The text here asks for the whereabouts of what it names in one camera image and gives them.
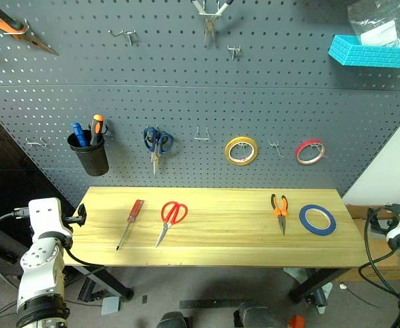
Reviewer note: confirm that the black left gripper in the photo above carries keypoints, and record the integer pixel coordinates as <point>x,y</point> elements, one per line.
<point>71,218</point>

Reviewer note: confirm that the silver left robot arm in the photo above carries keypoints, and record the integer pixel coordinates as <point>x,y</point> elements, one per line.
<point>39,273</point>

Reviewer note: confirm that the clear plastic bag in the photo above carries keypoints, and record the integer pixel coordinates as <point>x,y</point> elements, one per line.
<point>381,27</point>

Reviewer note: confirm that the blue tape roll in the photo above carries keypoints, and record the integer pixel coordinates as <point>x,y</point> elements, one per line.
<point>304,220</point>

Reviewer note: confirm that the large orange black pliers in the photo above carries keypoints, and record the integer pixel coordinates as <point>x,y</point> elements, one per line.
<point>2,18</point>

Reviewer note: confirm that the metal pegboard hook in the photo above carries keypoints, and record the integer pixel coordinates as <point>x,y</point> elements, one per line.
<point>234,52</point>
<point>125,34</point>
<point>275,146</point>
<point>201,137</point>
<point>36,141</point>

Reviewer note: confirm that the dark rounded shape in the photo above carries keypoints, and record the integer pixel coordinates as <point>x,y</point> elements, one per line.
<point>172,320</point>
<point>258,316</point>

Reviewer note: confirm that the grey metal pegboard wall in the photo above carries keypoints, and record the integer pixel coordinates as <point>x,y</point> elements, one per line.
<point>200,102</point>

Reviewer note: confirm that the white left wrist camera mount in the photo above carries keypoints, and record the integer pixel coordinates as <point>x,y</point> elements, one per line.
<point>46,215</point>

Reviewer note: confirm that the small orange black pliers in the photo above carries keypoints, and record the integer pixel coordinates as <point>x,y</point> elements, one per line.
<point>281,213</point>

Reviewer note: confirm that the yellow tape roll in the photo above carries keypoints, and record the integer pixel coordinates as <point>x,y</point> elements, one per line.
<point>229,152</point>

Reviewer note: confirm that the small orange object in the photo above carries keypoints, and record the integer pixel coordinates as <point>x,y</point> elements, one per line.
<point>296,322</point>

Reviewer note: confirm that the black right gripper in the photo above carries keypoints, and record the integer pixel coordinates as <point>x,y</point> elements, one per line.
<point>388,226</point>

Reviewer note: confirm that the black table leg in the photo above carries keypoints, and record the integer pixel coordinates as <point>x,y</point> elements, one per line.
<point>316,283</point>
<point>111,282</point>

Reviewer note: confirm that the red tape roll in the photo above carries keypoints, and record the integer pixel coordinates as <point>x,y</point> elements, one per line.
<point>300,150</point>

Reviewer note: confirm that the black plastic cup holder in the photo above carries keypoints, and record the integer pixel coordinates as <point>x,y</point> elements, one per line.
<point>90,157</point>

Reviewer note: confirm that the turquoise plastic basket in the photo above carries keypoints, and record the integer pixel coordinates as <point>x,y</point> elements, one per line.
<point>374,56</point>

